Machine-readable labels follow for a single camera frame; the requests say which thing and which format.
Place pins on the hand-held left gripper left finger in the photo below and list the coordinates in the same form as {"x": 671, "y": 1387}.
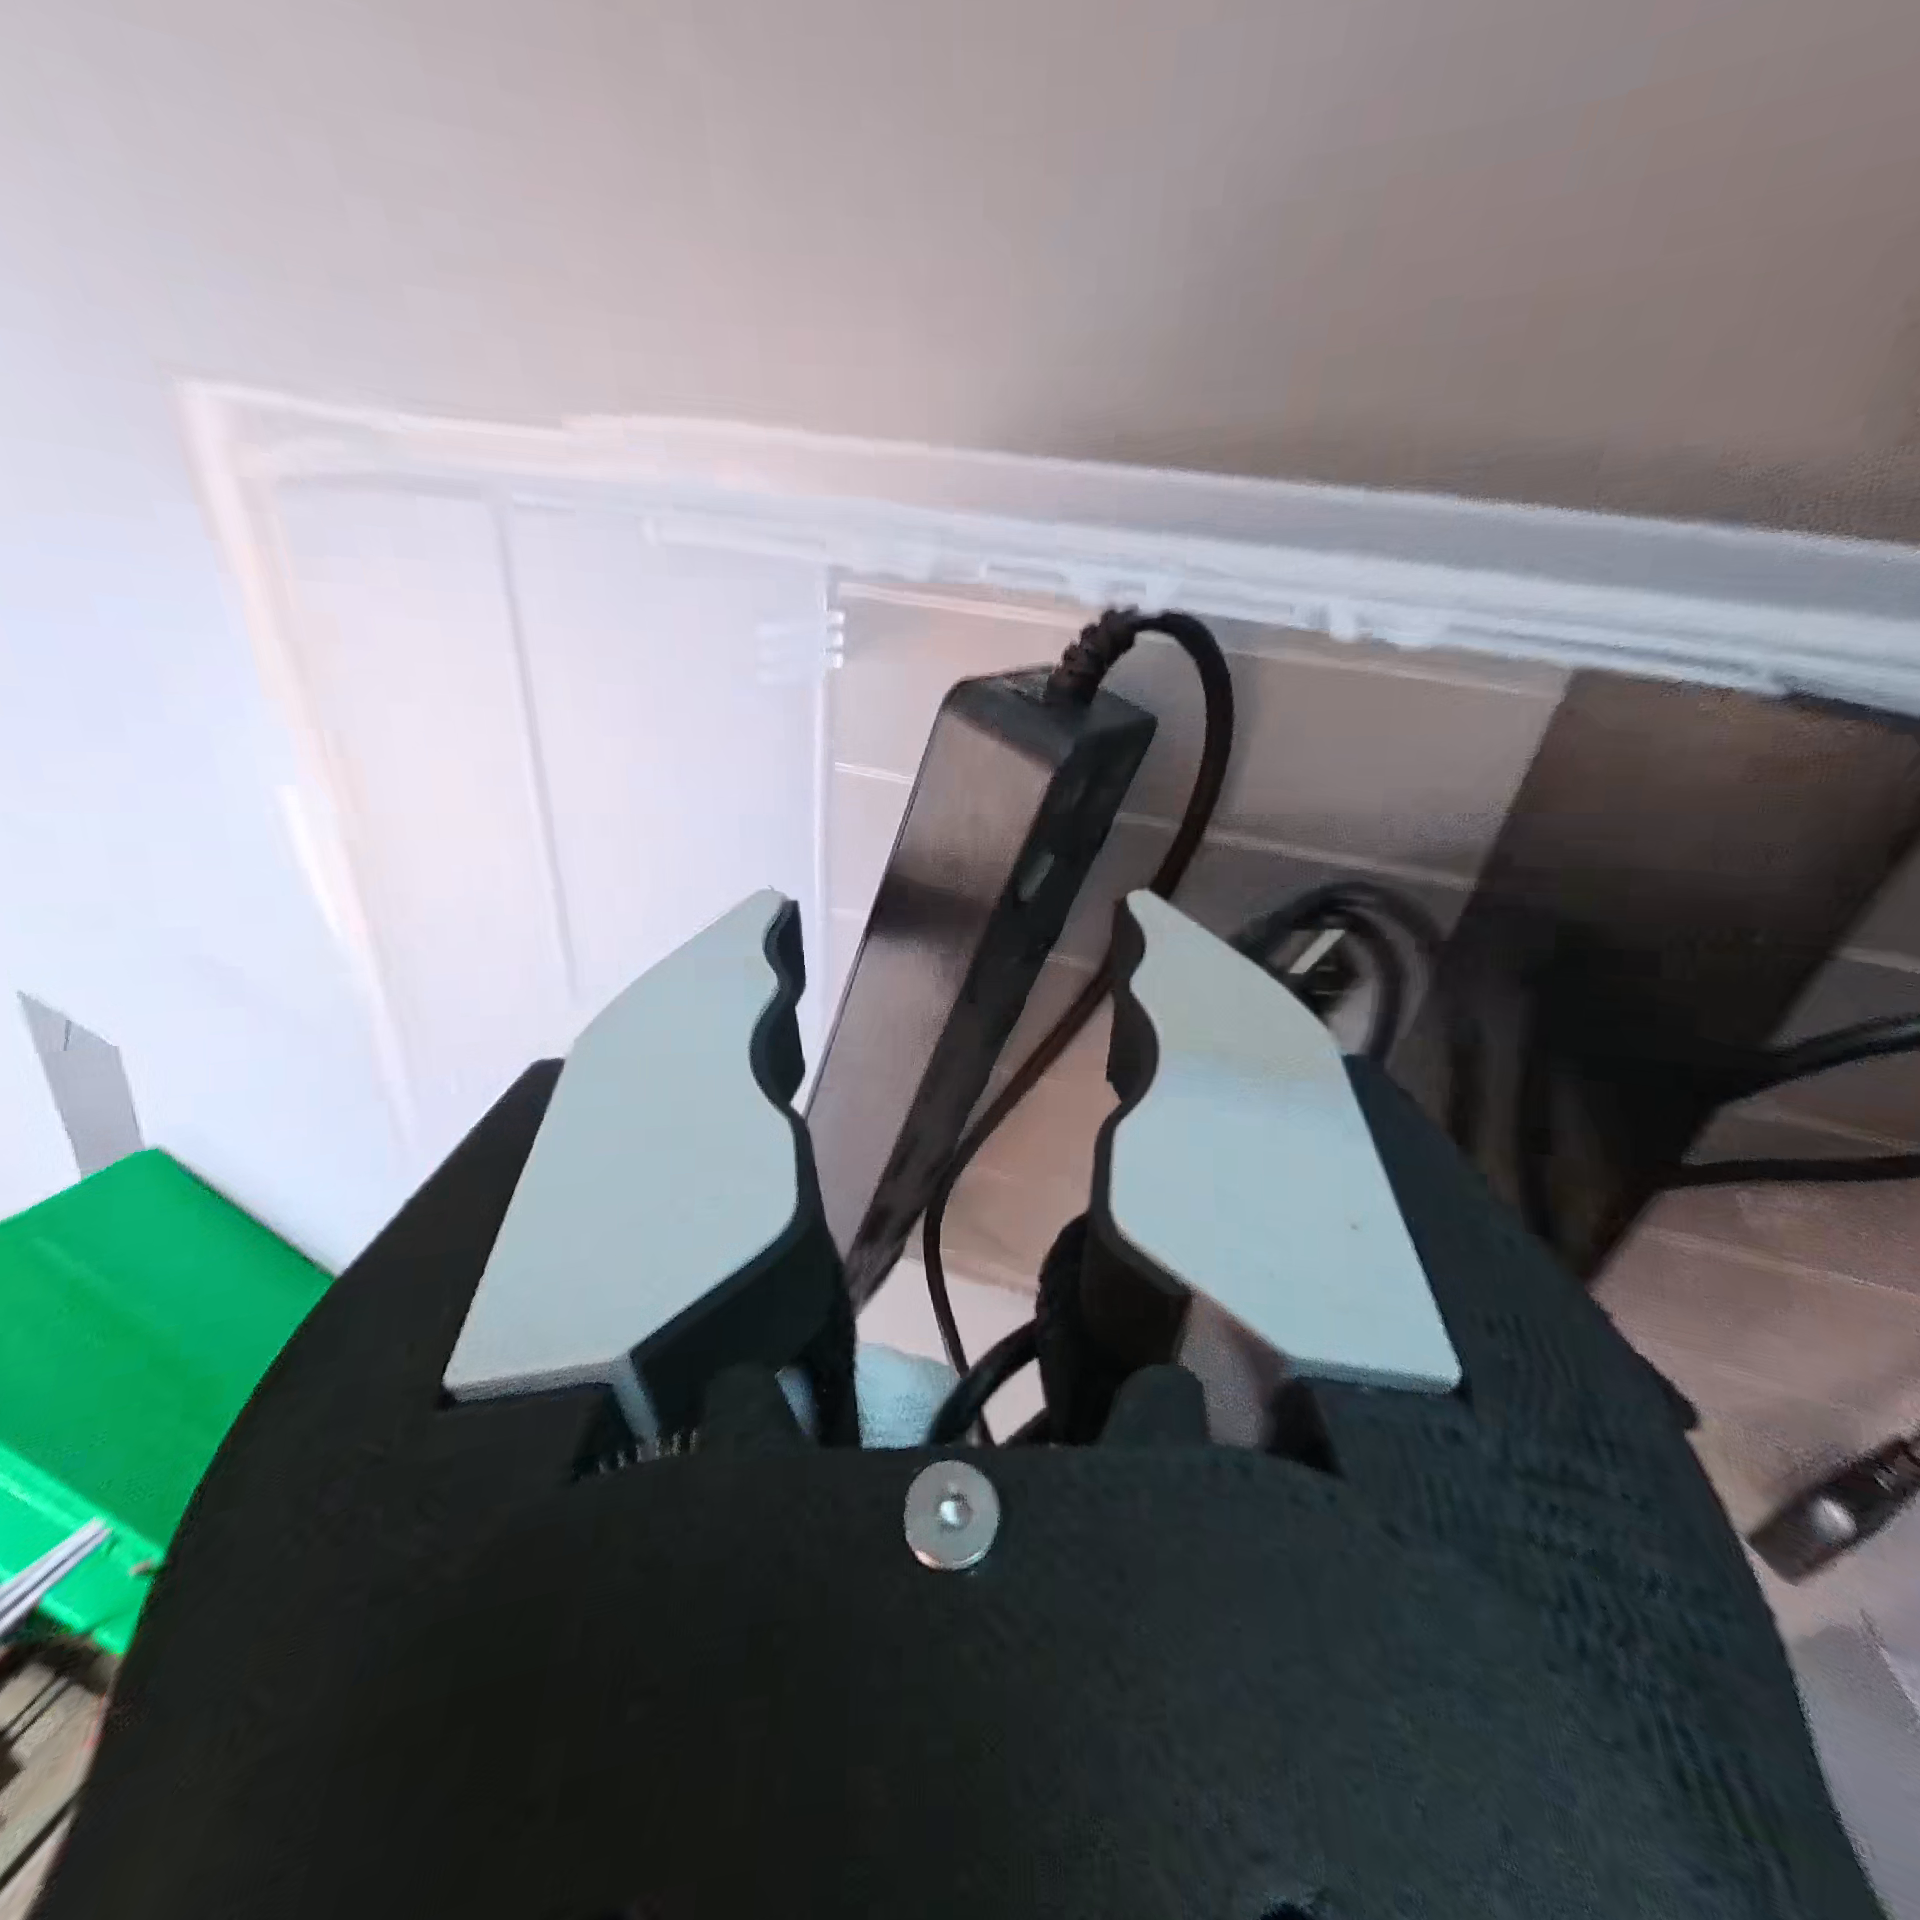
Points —
{"x": 644, "y": 1188}

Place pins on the clear plastic bin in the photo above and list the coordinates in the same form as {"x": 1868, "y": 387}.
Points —
{"x": 599, "y": 674}

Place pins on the green plastic bin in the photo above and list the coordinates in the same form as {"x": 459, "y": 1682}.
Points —
{"x": 136, "y": 1322}

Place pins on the dark flat box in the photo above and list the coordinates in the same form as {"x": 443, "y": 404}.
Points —
{"x": 1679, "y": 899}

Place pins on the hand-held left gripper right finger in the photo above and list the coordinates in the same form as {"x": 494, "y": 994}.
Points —
{"x": 1274, "y": 1201}

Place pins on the black usb hub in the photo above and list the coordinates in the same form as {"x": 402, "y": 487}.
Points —
{"x": 976, "y": 899}

